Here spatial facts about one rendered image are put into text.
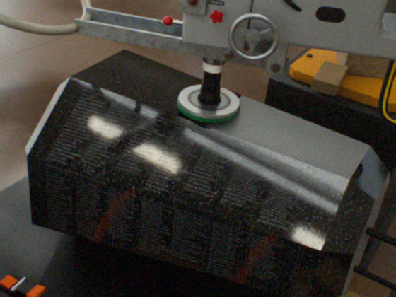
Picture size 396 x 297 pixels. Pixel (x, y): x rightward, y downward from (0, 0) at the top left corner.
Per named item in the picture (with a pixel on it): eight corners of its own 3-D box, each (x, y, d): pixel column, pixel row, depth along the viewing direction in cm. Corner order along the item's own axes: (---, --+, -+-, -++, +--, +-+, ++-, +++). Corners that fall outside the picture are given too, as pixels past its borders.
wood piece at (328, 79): (322, 70, 236) (325, 60, 233) (345, 77, 232) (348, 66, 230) (309, 89, 220) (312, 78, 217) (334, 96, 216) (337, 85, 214)
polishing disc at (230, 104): (184, 83, 199) (184, 80, 198) (241, 92, 197) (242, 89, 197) (173, 113, 180) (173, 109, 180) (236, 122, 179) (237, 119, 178)
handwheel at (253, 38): (276, 52, 168) (284, 6, 161) (274, 66, 160) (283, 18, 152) (228, 45, 169) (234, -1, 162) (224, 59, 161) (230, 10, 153)
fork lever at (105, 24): (286, 51, 186) (289, 38, 183) (284, 77, 169) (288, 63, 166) (90, 16, 190) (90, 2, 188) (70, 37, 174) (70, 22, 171)
